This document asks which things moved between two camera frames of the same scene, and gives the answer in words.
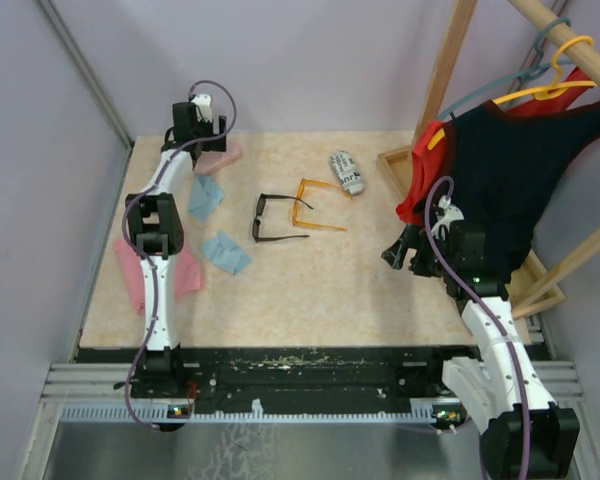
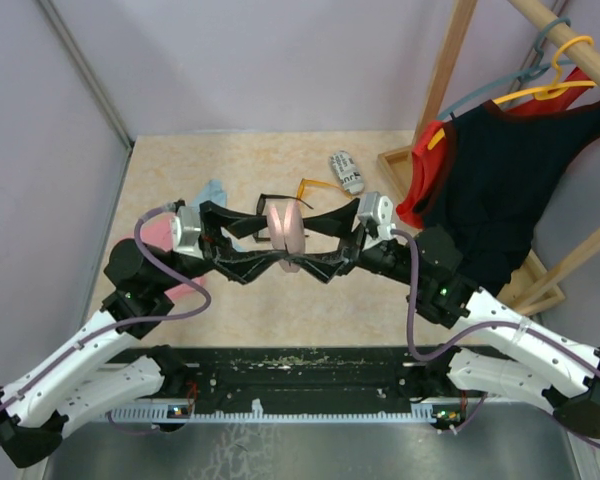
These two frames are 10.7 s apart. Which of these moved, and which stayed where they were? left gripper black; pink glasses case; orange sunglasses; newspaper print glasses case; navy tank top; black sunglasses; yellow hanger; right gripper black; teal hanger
Moved: right gripper black; pink glasses case; left gripper black
Stayed: navy tank top; newspaper print glasses case; orange sunglasses; yellow hanger; black sunglasses; teal hanger
